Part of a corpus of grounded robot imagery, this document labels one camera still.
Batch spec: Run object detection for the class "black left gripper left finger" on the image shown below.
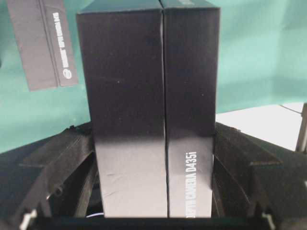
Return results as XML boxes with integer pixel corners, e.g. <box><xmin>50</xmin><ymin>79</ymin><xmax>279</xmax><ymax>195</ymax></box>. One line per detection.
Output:
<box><xmin>0</xmin><ymin>124</ymin><xmax>97</xmax><ymax>230</ymax></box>

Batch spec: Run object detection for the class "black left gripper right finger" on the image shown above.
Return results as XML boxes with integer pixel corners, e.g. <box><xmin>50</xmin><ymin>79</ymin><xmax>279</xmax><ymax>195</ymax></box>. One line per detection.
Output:
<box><xmin>212</xmin><ymin>123</ymin><xmax>307</xmax><ymax>230</ymax></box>

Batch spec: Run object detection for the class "black camera box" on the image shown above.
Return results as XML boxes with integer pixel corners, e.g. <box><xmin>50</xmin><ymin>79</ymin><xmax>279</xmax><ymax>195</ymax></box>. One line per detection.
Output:
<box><xmin>7</xmin><ymin>0</ymin><xmax>79</xmax><ymax>91</ymax></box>
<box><xmin>76</xmin><ymin>0</ymin><xmax>220</xmax><ymax>218</ymax></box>

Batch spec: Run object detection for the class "green table cloth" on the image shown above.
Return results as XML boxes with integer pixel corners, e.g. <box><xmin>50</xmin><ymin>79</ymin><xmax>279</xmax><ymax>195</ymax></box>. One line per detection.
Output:
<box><xmin>0</xmin><ymin>0</ymin><xmax>307</xmax><ymax>152</ymax></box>

